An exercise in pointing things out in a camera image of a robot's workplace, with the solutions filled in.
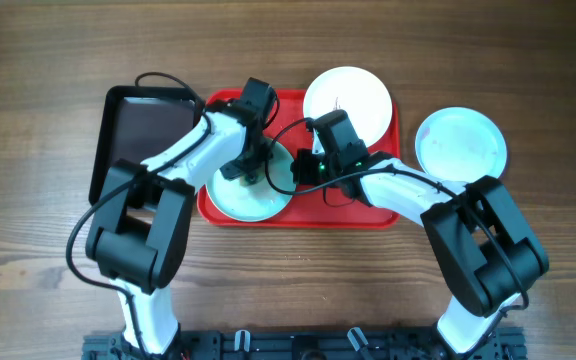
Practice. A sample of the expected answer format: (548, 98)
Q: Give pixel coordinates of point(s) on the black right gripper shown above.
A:
(303, 167)

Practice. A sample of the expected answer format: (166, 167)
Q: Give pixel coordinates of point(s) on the green yellow sponge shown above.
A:
(252, 178)

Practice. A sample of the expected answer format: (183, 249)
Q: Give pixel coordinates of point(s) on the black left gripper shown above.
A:
(233, 169)

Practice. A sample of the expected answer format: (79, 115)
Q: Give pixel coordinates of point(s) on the light blue plate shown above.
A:
(460, 144)
(260, 201)

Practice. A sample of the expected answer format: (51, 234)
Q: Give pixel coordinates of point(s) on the black tray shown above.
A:
(138, 123)

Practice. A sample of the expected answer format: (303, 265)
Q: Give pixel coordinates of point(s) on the white plate back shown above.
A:
(361, 94)

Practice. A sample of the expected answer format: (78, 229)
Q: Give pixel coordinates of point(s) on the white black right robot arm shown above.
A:
(488, 254)

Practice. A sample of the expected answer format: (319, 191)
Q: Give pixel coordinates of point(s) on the red tray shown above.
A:
(310, 210)

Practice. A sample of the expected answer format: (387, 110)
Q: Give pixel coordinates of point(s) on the light blue plate front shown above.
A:
(260, 201)

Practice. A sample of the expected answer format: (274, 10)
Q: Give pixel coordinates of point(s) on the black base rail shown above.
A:
(395, 344)

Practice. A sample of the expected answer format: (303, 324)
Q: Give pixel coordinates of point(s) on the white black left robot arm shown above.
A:
(140, 224)

